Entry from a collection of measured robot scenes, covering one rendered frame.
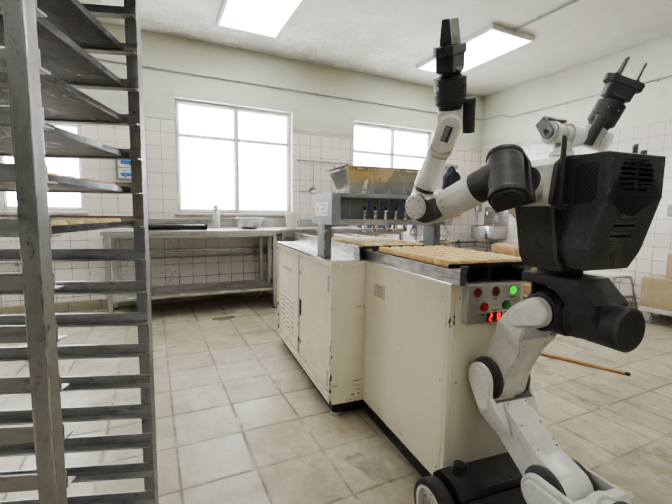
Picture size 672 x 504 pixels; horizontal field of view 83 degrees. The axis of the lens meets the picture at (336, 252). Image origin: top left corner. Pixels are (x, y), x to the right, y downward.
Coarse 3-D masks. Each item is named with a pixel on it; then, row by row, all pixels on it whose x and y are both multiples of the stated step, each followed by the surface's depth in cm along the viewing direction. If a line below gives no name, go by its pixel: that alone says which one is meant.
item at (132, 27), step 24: (144, 144) 105; (144, 168) 105; (144, 192) 105; (144, 216) 105; (144, 240) 105; (144, 264) 106; (144, 336) 108; (144, 360) 109; (144, 432) 111; (144, 456) 112; (144, 480) 112
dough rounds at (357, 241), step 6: (336, 240) 233; (342, 240) 223; (348, 240) 220; (354, 240) 224; (360, 240) 222; (366, 240) 222; (372, 240) 223; (378, 240) 224; (384, 240) 227; (390, 240) 226; (396, 240) 228; (402, 240) 226; (360, 246) 201
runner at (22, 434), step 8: (0, 432) 66; (8, 432) 66; (16, 432) 66; (24, 432) 66; (32, 432) 66; (64, 432) 67; (0, 440) 66; (8, 440) 66; (16, 440) 66; (24, 440) 66; (32, 440) 67
